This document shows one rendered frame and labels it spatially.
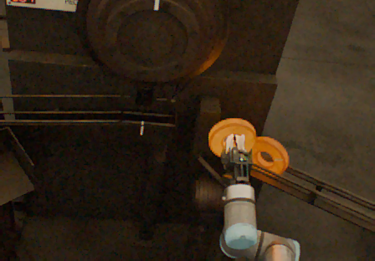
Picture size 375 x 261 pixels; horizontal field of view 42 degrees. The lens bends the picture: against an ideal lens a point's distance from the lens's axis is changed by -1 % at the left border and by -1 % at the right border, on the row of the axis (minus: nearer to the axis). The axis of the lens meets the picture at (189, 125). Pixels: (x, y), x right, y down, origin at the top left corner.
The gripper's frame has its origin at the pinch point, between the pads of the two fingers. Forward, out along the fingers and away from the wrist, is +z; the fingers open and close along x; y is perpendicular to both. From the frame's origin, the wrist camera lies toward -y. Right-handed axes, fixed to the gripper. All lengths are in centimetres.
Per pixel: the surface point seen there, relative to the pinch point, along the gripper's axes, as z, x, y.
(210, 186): -4.1, 1.5, -31.7
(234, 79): 26.6, -2.8, -4.8
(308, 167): 43, -69, -100
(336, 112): 93, -99, -114
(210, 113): 14.0, 5.4, -9.6
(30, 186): -13, 64, -21
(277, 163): -2.6, -18.4, -12.3
